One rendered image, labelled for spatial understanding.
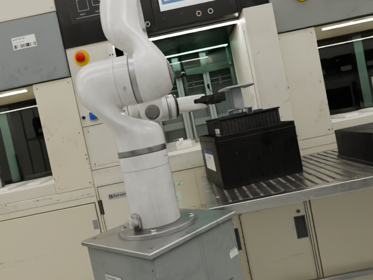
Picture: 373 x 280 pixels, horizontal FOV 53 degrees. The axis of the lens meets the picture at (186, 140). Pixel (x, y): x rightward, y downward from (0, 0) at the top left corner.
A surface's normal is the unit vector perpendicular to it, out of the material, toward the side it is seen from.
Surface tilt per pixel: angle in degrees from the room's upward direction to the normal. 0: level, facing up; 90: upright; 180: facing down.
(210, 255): 90
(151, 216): 90
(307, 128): 90
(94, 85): 85
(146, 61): 65
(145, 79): 101
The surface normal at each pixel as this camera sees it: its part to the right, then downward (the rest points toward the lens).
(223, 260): 0.69, -0.10
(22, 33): -0.01, 0.06
